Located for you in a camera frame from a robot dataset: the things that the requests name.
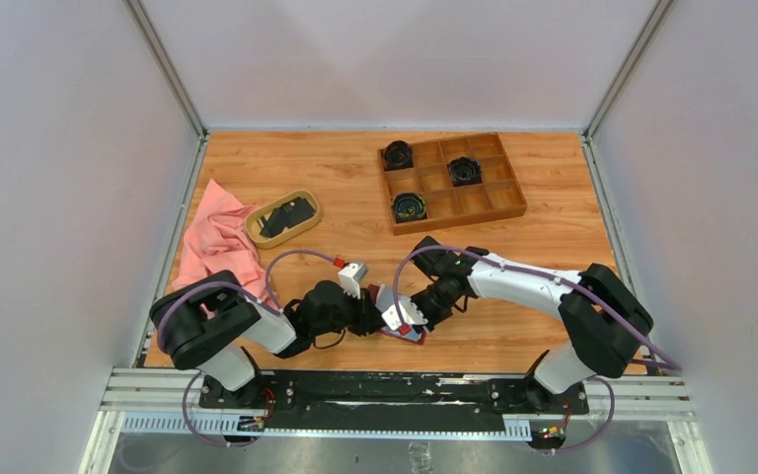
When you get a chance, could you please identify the black rolled item middle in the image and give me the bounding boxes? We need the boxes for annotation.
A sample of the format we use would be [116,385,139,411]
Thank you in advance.
[447,156,483,187]

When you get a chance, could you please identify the black gold rolled item front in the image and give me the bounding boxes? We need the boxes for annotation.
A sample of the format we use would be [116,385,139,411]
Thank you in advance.
[391,193,427,223]

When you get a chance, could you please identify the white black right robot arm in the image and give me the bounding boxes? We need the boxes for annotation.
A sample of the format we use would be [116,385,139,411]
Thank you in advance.
[410,237,654,413]

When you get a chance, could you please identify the black cards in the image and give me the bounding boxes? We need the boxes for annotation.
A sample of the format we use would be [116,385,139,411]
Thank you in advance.
[258,197,316,238]

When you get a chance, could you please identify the pink cloth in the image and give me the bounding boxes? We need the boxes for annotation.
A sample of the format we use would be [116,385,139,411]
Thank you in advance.
[172,180,270,303]

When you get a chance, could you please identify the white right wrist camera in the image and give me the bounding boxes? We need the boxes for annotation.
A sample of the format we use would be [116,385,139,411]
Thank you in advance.
[377,296,427,331]

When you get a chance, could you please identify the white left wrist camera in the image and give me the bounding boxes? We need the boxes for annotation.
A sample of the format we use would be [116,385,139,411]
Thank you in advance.
[338,262,368,299]

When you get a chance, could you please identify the aluminium front rail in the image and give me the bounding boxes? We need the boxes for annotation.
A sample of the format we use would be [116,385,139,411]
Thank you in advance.
[101,368,695,441]

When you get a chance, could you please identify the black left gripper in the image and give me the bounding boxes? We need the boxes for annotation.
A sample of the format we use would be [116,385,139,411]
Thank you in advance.
[311,284,388,337]

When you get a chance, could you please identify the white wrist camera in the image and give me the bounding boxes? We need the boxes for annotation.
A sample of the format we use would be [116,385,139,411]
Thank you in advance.
[377,296,427,331]
[338,262,368,299]

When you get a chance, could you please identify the wooden compartment tray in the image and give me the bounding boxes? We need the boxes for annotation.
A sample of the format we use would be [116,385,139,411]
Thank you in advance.
[376,132,528,236]

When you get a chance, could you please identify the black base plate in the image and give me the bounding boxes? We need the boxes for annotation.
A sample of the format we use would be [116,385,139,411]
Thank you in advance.
[196,369,589,433]

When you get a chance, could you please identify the black rolled item back left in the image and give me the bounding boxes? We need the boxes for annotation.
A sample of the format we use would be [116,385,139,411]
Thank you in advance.
[382,140,414,171]

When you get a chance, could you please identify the red card holder wallet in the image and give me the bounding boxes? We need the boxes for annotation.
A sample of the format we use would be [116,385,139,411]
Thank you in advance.
[368,284,425,344]

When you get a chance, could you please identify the yellow oval tray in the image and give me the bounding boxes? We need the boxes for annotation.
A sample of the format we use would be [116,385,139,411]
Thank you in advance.
[245,190,323,250]

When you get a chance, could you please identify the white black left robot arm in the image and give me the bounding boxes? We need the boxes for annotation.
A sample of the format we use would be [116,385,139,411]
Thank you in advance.
[149,271,385,408]

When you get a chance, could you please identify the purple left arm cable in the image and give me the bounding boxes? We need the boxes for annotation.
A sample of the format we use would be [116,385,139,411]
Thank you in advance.
[155,248,347,348]

